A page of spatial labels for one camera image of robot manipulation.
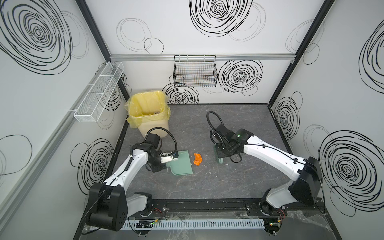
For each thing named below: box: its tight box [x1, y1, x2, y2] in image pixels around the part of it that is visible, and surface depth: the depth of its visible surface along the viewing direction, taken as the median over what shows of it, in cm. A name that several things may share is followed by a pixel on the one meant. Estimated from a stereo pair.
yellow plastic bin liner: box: [124, 91, 171, 128], surface depth 93 cm
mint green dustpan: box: [166, 150, 193, 176], surface depth 87 cm
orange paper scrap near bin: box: [193, 153, 203, 166], surface depth 93 cm
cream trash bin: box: [137, 119, 169, 138], surface depth 73 cm
